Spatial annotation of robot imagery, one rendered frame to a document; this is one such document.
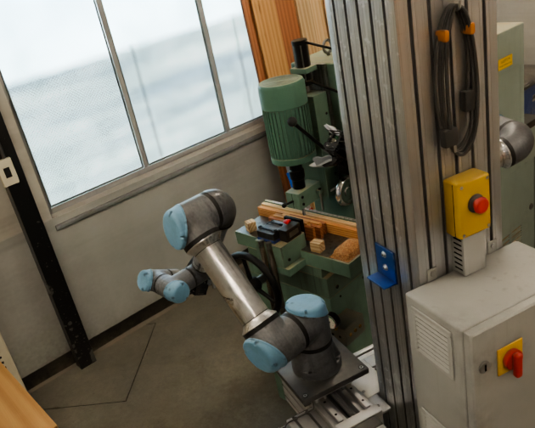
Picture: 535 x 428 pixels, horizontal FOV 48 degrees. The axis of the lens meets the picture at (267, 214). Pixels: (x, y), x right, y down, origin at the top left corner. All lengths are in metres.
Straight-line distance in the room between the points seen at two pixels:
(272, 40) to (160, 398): 2.16
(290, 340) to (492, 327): 0.59
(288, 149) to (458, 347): 1.18
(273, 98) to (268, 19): 1.66
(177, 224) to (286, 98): 0.74
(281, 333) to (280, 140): 0.85
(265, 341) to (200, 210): 0.40
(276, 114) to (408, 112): 1.03
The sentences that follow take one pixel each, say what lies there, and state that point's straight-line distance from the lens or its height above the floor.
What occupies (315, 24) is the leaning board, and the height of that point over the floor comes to 1.39.
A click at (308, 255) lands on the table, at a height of 0.89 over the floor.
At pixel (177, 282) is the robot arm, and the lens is 2.03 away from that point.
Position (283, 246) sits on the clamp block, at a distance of 2.23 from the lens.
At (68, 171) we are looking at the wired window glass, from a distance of 3.44.
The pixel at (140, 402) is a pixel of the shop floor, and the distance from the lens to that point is 3.27.
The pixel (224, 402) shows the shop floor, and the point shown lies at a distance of 3.09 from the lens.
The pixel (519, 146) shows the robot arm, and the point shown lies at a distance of 1.96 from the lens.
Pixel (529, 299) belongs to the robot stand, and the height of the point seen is 1.23.
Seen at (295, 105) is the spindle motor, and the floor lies 1.42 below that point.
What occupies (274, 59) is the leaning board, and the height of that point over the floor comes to 1.28.
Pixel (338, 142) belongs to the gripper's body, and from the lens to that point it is 1.97.
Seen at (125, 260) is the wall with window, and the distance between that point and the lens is 3.62.
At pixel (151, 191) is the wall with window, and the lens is 3.60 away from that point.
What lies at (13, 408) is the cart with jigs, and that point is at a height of 0.53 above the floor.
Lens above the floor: 2.01
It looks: 25 degrees down
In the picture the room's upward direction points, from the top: 12 degrees counter-clockwise
